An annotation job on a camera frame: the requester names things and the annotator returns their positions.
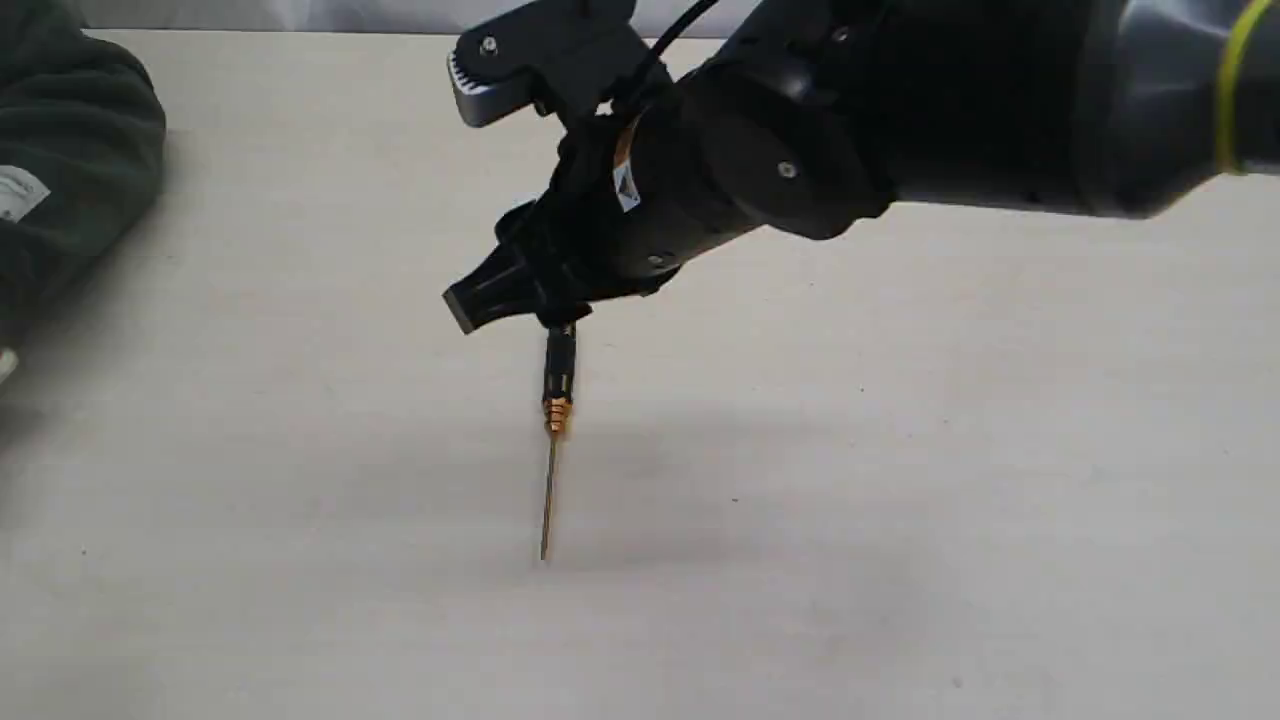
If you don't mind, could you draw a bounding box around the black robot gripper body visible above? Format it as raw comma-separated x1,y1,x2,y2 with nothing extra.
499,64,891,301

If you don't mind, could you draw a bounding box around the black gold precision screwdriver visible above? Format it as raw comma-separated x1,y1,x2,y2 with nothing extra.
539,323,577,562

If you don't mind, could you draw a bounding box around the wide wooden paint brush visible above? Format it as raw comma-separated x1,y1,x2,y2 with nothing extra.
0,348,20,383

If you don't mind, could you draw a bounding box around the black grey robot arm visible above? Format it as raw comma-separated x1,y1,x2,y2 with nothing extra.
443,1,1279,333

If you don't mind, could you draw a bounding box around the dark green sleeved forearm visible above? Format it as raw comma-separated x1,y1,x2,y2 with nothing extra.
1,1,168,345

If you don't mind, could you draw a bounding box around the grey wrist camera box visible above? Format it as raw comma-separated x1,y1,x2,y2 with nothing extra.
445,1,650,128

